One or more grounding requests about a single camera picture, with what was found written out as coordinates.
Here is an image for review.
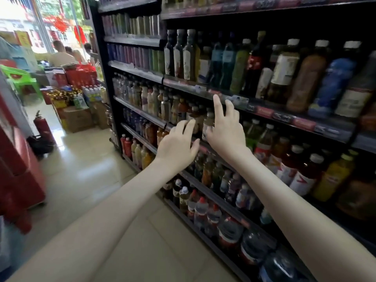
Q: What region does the red fire extinguisher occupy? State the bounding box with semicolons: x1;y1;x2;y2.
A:
33;110;58;146

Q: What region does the brown cardboard box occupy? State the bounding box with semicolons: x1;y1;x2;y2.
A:
88;101;111;130
59;105;95;134

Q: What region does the person's right forearm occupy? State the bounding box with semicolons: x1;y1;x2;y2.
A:
226;148;376;282

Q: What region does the pile of yellow goods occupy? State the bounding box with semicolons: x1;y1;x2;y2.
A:
47;88;83;109

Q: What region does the green plastic chair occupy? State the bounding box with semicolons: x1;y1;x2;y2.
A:
0;63;43;103

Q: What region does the row of red yellow bottles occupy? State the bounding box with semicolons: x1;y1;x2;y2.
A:
120;134;156;171

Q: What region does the person's left hand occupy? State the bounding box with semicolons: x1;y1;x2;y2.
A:
154;118;202;174

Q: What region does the row of dark beverage bottles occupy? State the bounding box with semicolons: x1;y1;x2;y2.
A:
122;107;168;145

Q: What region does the dark grey store shelving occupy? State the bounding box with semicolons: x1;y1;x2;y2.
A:
88;0;376;282

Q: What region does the row of large water jugs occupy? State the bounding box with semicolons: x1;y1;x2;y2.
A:
191;193;312;282

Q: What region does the red lantern decoration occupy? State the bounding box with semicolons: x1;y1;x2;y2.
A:
73;25;88;45
52;16;70;34

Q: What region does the person's right hand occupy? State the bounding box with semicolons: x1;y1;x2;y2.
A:
202;94;248;165

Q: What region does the wrapped pack of water bottles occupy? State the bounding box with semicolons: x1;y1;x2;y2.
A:
82;85;108;106

